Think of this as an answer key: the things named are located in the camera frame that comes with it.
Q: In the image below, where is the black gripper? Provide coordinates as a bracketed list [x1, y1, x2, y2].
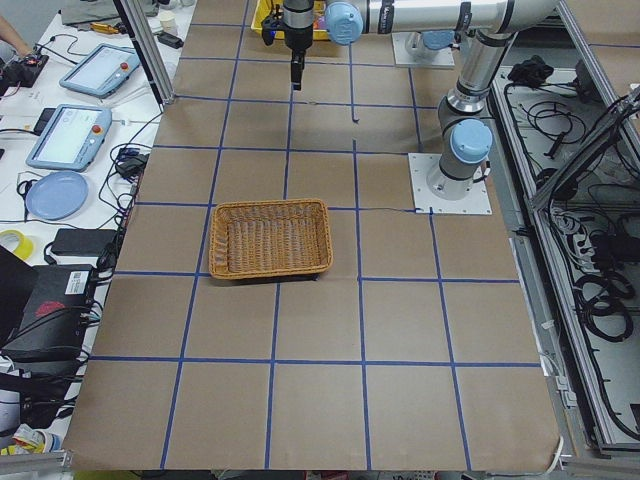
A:
[282, 0, 314, 91]

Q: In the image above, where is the yellow tape roll on desk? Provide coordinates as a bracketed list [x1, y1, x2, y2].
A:
[0, 229, 34, 261]

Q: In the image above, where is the yellow plastic basket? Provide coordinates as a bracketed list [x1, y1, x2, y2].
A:
[250, 0, 329, 41]

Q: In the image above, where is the brown wicker basket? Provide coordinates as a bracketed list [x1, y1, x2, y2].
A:
[208, 199, 334, 280]

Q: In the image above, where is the upper blue teach pendant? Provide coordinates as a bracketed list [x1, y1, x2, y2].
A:
[59, 43, 141, 99]

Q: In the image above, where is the blue teach pendant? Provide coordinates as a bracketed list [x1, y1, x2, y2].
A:
[26, 104, 112, 172]
[59, 43, 141, 99]

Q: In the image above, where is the black cloth bundle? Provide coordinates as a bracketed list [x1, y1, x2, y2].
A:
[507, 55, 554, 88]

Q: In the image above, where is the lower blue teach pendant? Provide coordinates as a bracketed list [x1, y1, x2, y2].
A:
[26, 104, 112, 172]

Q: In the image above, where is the blue plate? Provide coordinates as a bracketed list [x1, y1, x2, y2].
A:
[25, 171, 89, 220]

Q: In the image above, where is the black power adapter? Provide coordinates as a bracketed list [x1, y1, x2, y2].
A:
[50, 228, 116, 257]

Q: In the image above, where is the black computer box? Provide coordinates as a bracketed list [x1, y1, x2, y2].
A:
[1, 264, 96, 363]

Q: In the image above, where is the aluminium frame post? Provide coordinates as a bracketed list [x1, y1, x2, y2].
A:
[114, 0, 175, 106]

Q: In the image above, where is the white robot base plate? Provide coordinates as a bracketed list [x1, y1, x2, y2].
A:
[408, 153, 492, 215]

